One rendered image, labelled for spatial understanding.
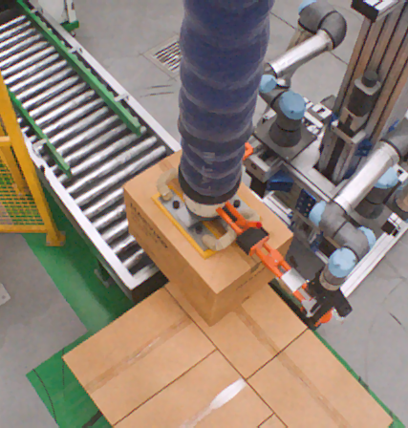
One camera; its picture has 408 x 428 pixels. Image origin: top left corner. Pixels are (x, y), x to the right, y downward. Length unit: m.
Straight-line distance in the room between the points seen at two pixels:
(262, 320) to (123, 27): 2.91
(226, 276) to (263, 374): 0.63
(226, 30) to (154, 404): 1.66
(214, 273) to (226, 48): 0.95
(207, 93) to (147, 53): 2.88
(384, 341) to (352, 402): 0.83
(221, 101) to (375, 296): 2.15
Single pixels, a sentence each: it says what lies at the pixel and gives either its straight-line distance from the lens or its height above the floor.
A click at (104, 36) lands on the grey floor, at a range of 4.46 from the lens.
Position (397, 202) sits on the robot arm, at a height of 1.27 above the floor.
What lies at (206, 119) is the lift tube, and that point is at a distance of 1.48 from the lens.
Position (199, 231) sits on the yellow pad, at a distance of 1.98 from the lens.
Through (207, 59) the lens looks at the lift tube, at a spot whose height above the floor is 1.97.
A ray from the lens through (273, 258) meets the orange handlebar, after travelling 1.85.
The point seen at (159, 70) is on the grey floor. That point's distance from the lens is 4.11.
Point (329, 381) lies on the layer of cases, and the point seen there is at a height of 0.54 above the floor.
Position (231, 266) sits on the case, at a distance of 1.97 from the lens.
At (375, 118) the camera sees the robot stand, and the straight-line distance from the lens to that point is 2.17.
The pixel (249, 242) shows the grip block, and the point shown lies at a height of 1.22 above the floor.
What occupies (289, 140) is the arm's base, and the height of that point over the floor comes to 1.07.
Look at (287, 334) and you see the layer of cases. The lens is 2.47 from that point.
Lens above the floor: 2.86
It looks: 59 degrees down
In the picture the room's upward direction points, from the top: 6 degrees clockwise
